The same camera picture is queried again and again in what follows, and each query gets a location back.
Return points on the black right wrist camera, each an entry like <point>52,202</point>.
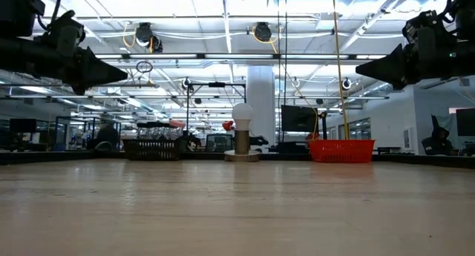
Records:
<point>421,24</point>

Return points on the black office chair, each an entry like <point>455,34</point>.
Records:
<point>107,135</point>

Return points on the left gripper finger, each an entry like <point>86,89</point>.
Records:
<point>102,72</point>

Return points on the black plastic basket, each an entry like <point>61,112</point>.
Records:
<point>152,149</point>

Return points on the black aluminium table frame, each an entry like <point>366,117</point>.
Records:
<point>55,156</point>

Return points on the person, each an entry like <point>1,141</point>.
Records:
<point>439,141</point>

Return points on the black metal stand frame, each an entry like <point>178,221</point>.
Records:
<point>217,84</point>

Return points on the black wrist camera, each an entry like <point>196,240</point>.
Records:
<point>65,31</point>
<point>421,24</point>

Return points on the black computer monitor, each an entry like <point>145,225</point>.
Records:
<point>298,118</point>
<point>22,125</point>
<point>465,121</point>

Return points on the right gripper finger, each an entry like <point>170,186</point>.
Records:
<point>386,68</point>

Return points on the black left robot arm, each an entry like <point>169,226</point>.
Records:
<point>22,52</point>

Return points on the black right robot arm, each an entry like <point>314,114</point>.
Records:
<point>465,29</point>

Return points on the black hourglass brown sand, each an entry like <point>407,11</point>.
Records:
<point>144,131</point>

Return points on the red round object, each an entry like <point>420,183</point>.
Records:
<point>228,125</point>

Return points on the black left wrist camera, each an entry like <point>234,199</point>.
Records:
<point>65,31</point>

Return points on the red plastic basket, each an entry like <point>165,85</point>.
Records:
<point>341,150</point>

